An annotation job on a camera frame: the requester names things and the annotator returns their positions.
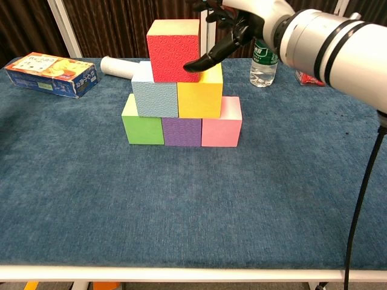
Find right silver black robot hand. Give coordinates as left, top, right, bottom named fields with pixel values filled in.
left=183, top=0, right=296, bottom=73

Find red foam cube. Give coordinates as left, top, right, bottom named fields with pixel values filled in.
left=146, top=19, right=201, bottom=84

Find yellow foam cube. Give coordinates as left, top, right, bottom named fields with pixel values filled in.
left=177, top=62, right=224, bottom=119

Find pink foam cube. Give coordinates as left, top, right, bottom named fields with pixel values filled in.
left=200, top=96, right=242, bottom=148

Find light blue foam cube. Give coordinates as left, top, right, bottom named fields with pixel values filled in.
left=131, top=60, right=179, bottom=118

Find purple foam cube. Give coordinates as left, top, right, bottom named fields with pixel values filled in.
left=161, top=117, right=203, bottom=148

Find green foam cube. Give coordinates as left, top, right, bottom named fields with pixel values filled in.
left=121, top=93, right=166, bottom=145

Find clear green-label water bottle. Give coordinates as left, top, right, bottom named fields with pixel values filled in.
left=249, top=37, right=279, bottom=88

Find clear plastic box red contents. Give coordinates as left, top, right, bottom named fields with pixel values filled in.
left=294, top=69, right=327, bottom=88

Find white plastic wrap roll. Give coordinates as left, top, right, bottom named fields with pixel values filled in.
left=100, top=56, right=142, bottom=79

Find blue table cloth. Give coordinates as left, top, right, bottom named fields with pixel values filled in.
left=0, top=57, right=387, bottom=271

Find blue orange snack box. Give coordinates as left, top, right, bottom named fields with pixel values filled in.
left=4, top=52, right=100, bottom=98

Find orange plastic object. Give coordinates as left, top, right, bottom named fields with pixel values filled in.
left=93, top=281, right=120, bottom=290

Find white partition post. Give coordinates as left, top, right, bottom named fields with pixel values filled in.
left=334, top=0, right=353, bottom=13
left=47, top=0, right=83, bottom=59
left=199, top=7, right=216, bottom=59

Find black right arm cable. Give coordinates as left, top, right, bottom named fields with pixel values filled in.
left=343, top=109, right=387, bottom=290

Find white table frame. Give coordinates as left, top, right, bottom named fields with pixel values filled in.
left=0, top=265, right=387, bottom=290

